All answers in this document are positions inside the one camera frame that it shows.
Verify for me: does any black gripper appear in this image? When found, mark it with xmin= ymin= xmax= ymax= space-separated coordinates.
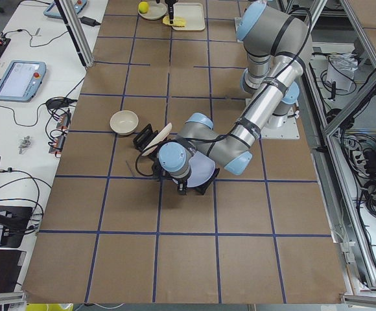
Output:
xmin=151 ymin=159 xmax=188 ymax=195

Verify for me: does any yellow bread roll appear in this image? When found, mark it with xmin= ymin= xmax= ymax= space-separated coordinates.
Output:
xmin=162 ymin=16 xmax=187 ymax=28

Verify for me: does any blue plate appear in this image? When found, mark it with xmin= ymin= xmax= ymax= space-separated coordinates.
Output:
xmin=187 ymin=151 xmax=215 ymax=188

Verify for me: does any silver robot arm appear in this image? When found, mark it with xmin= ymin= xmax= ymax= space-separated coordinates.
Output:
xmin=156 ymin=1 xmax=312 ymax=195

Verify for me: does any white shallow plate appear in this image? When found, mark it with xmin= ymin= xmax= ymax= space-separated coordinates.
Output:
xmin=138 ymin=1 xmax=167 ymax=20

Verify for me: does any cream plate in rack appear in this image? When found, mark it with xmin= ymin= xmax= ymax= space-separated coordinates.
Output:
xmin=141 ymin=122 xmax=172 ymax=156

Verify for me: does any black plate rack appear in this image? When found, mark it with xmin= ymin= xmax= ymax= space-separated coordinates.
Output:
xmin=133 ymin=124 xmax=220 ymax=195

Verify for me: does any white rectangular tray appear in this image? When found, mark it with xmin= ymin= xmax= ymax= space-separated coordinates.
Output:
xmin=172 ymin=3 xmax=206 ymax=31

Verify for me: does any yellow lemon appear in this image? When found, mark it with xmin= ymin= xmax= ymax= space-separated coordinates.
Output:
xmin=138 ymin=1 xmax=149 ymax=14

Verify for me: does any cream bowl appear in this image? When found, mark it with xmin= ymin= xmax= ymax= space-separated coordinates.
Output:
xmin=110 ymin=110 xmax=139 ymax=136

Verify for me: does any black power adapter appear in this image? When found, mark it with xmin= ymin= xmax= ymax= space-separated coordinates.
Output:
xmin=80 ymin=16 xmax=101 ymax=27

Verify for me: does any far blue teach pendant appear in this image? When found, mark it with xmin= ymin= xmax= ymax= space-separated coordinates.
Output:
xmin=43 ymin=0 xmax=90 ymax=19

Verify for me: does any blue teach pendant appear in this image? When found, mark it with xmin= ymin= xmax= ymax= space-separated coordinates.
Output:
xmin=0 ymin=60 xmax=47 ymax=102
xmin=43 ymin=0 xmax=90 ymax=19

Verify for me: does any near blue teach pendant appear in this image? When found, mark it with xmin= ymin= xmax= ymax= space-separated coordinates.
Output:
xmin=0 ymin=60 xmax=47 ymax=102

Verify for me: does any crumpled white paper bag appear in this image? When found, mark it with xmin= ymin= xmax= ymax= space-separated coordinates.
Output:
xmin=326 ymin=53 xmax=358 ymax=91

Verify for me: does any black monitor stand base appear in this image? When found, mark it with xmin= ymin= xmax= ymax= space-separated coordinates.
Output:
xmin=0 ymin=205 xmax=32 ymax=248

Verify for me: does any aluminium frame post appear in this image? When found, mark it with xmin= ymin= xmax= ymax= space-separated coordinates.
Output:
xmin=54 ymin=0 xmax=95 ymax=68

